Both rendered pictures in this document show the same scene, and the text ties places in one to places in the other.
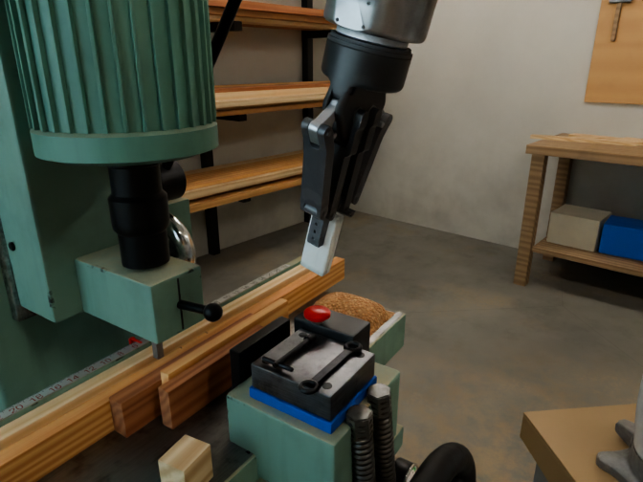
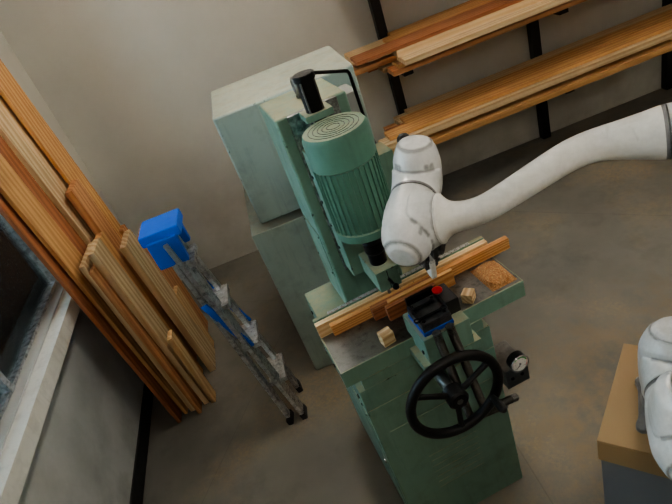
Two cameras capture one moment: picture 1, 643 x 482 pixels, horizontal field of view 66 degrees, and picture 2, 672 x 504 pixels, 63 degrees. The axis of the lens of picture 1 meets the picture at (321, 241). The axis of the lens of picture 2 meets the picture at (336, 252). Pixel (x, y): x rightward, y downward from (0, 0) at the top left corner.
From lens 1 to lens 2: 109 cm
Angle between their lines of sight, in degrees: 44
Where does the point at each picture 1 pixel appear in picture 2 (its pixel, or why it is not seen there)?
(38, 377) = (356, 288)
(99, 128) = (349, 234)
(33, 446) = (346, 319)
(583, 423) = not seen: hidden behind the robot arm
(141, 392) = (379, 306)
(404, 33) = not seen: hidden behind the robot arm
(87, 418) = (362, 312)
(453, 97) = not seen: outside the picture
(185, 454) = (384, 332)
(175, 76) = (368, 218)
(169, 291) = (383, 275)
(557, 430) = (633, 359)
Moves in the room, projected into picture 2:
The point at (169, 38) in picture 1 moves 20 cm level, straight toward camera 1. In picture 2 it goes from (365, 208) to (339, 256)
